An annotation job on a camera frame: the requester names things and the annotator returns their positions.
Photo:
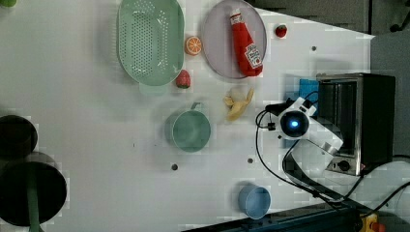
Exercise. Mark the silver black toaster oven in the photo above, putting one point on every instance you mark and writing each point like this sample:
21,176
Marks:
361,106

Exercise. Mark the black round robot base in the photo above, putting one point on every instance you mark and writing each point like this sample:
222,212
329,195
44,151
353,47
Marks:
28,186

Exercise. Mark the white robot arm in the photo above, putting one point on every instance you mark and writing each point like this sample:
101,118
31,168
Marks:
315,146

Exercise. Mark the green mug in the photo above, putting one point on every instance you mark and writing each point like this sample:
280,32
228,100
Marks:
188,129

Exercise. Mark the peeled banana toy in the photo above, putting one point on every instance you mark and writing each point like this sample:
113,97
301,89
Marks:
237,102

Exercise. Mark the red ketchup bottle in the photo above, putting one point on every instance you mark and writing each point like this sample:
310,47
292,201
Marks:
248,56

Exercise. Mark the orange slice toy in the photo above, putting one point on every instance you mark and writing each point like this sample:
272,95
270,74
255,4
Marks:
193,45

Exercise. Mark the grey round plate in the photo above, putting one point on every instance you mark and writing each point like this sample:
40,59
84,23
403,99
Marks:
216,35

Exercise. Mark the blue cup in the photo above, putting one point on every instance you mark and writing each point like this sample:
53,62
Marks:
254,201

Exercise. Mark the green perforated colander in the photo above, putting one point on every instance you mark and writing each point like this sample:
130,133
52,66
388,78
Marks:
151,43

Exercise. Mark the small red strawberry toy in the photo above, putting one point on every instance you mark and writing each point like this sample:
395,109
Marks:
281,31

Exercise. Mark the yellow red emergency button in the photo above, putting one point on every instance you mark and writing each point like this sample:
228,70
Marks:
371,224

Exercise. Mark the green object at corner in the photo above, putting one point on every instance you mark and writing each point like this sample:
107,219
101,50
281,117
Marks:
7,3

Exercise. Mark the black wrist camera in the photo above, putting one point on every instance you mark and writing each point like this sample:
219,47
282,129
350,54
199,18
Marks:
276,109

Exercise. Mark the black round post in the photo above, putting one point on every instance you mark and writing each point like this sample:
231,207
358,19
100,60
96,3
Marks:
18,137

